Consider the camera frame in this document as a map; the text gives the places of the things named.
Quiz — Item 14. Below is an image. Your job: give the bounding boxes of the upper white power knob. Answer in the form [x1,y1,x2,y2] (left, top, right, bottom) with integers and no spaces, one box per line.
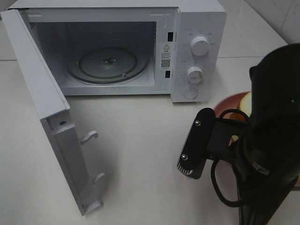
[190,35,210,56]

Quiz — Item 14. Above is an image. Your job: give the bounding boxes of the pink round plate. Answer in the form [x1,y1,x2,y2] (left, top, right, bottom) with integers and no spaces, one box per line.
[214,92,300,190]

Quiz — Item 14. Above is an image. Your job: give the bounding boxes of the round white door button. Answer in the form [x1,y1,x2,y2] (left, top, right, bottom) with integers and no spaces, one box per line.
[184,88,198,99]

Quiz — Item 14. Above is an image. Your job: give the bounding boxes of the lower white timer knob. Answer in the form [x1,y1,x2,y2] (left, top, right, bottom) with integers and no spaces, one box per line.
[187,66,203,84]

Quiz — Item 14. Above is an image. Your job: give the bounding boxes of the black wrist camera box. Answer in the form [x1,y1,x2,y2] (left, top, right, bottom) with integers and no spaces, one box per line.
[177,108,246,179]

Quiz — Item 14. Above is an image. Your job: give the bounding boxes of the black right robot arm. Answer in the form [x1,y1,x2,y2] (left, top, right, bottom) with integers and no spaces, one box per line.
[234,44,300,225]

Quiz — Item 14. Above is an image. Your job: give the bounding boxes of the glass microwave turntable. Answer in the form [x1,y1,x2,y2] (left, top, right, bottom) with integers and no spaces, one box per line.
[67,47,150,84]

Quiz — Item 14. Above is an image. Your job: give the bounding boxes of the sandwich with lettuce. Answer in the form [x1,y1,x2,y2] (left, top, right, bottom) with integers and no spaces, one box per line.
[228,92,254,146]

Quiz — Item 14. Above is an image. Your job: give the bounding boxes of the white microwave door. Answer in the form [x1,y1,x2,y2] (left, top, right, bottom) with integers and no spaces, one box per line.
[1,9,102,216]

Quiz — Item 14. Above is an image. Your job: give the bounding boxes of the white microwave oven body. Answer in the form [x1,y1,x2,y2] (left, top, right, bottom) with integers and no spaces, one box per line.
[6,0,227,103]

